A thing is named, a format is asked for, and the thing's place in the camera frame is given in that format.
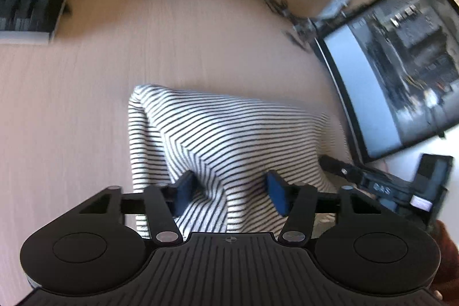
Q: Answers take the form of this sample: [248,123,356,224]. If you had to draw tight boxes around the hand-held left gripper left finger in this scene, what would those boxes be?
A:
[77,171,198,246]

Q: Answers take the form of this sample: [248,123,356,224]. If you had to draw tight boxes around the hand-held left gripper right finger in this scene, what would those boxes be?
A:
[266,169,386,246]

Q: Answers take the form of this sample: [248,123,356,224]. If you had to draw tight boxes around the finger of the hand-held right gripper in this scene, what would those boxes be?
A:
[318,154,363,185]

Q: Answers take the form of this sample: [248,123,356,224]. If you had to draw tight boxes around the striped shirt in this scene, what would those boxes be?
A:
[128,84,347,235]

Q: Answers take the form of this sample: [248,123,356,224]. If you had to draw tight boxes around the black-framed computer monitor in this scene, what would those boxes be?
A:
[313,0,459,165]

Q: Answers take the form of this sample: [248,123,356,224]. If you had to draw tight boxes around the black cables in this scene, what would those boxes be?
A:
[240,0,313,49]

